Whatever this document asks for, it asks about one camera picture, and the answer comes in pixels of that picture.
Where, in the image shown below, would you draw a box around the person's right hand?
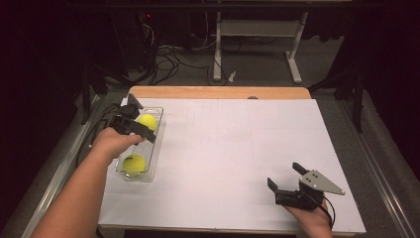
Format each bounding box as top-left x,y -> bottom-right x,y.
283,199 -> 333,238

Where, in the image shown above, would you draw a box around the white table cover sheet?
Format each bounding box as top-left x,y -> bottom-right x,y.
98,97 -> 367,234

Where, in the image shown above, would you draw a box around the tangle of black floor cables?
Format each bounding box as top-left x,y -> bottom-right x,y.
138,23 -> 229,87

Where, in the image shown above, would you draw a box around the aluminium floor rail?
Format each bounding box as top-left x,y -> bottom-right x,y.
335,98 -> 412,238
23,93 -> 102,236

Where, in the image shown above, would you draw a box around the black stand legs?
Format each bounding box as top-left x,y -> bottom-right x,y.
308,65 -> 366,133
78,62 -> 133,125

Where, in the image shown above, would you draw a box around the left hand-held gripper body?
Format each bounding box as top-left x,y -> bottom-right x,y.
108,92 -> 151,137

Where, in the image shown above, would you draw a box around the yellow tennis ball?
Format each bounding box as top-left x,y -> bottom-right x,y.
122,154 -> 148,175
137,113 -> 158,132

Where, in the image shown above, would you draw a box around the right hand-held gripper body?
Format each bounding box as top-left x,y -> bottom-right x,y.
274,169 -> 347,211

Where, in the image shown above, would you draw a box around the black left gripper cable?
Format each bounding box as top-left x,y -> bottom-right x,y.
74,102 -> 123,167

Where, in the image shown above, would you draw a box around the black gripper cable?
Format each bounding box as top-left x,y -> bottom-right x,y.
74,102 -> 123,167
316,196 -> 337,230

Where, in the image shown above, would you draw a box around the wooden table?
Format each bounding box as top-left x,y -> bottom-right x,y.
95,85 -> 368,237

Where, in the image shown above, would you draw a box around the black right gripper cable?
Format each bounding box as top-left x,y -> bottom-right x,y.
316,196 -> 337,230

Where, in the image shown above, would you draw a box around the clear plastic container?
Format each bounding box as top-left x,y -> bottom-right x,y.
114,106 -> 167,183

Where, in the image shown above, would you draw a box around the dark computer tower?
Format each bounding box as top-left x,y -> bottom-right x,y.
112,11 -> 158,72

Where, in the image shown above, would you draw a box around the person's left hand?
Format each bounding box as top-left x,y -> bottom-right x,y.
89,127 -> 146,162

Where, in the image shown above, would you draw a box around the white hanging cable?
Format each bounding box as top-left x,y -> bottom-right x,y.
203,11 -> 212,48

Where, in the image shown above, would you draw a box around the white metal desk frame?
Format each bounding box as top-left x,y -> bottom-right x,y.
212,0 -> 310,84

